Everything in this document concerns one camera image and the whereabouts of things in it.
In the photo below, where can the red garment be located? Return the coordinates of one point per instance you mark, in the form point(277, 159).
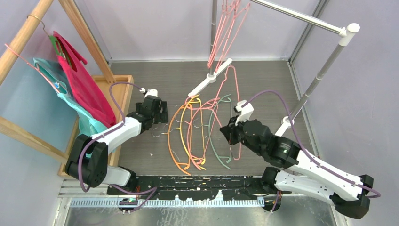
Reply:
point(84, 89)

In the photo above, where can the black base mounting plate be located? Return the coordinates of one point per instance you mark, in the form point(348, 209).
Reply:
point(202, 187)

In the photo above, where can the silver metal clothes rack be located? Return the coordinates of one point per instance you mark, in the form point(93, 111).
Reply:
point(345, 33)

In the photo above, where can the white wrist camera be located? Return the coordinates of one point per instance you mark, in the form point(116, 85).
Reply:
point(149, 92)
point(244, 110)

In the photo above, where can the pink plastic hanger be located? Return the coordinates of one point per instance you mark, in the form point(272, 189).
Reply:
point(197, 121)

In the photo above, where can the green hanger with gold hook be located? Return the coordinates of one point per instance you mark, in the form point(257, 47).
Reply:
point(56, 45)

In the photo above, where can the orange plastic hanger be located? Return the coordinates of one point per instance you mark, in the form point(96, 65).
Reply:
point(176, 127)

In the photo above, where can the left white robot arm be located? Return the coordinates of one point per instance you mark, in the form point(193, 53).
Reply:
point(88, 160)

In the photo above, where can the yellow plastic hanger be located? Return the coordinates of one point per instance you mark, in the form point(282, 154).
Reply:
point(185, 133)

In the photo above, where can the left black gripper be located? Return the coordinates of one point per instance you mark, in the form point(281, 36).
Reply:
point(162, 117)

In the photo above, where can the teal garment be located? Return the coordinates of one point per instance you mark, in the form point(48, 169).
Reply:
point(53, 70)

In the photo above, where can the pink hanger on wooden rack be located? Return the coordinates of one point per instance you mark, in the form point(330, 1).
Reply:
point(52, 84)

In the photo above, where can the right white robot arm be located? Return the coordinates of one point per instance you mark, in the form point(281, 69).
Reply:
point(294, 169)

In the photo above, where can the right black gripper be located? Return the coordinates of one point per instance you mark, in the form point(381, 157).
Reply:
point(235, 128)

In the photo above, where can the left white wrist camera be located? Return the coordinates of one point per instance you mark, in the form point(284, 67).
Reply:
point(149, 92)

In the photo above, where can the pink wire hanger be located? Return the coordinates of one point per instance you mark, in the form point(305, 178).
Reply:
point(243, 12)
point(212, 102)
point(222, 35)

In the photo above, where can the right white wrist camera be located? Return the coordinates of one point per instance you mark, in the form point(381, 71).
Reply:
point(244, 110)

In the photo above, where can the green plastic hanger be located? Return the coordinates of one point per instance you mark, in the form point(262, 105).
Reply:
point(213, 117)

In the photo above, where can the wooden clothes rack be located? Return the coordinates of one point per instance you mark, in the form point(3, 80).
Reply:
point(122, 92)

